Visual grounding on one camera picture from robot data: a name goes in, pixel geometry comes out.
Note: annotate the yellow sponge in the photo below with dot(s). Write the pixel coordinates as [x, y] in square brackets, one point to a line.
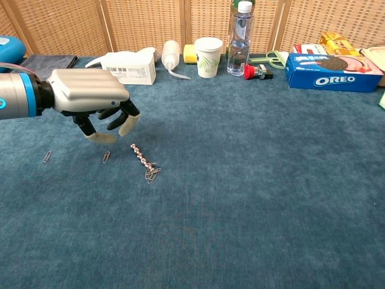
[189, 55]

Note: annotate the green tea bottle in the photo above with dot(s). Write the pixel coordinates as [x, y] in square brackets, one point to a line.
[235, 2]

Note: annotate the beige lidded food container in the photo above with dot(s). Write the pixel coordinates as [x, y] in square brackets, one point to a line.
[376, 54]

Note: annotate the red and white box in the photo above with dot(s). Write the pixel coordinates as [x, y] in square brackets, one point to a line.
[309, 49]

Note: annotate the blue Oreo biscuit box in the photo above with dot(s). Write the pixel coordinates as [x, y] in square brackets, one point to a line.
[331, 79]

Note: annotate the clear water bottle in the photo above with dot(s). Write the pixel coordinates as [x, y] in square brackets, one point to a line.
[239, 45]

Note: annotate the red emergency stop button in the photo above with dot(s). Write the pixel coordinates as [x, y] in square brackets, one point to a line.
[249, 71]

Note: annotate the silver magnetic bead rod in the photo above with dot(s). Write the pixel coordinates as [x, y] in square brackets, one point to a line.
[139, 156]

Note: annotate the paper cup with leaf print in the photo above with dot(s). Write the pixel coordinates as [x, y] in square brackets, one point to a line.
[207, 60]

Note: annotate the white labelled cardboard box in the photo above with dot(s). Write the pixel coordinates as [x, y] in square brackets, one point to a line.
[135, 72]

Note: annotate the translucent squeeze wash bottle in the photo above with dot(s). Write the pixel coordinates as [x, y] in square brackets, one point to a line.
[170, 54]

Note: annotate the yellow snack package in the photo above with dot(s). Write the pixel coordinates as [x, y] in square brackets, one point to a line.
[337, 42]

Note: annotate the grey zip pouch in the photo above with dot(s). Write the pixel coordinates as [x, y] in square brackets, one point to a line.
[57, 61]

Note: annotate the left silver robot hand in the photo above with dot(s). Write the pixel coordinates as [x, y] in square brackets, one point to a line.
[87, 87]

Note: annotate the teal table cloth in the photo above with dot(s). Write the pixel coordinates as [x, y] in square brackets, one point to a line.
[192, 225]

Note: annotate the rattan folding screen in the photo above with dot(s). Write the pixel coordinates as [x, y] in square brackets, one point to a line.
[144, 24]

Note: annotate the blue detergent bottle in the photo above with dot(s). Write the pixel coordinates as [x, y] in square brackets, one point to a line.
[10, 52]

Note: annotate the green tissue box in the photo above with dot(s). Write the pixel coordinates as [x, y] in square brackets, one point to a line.
[382, 100]

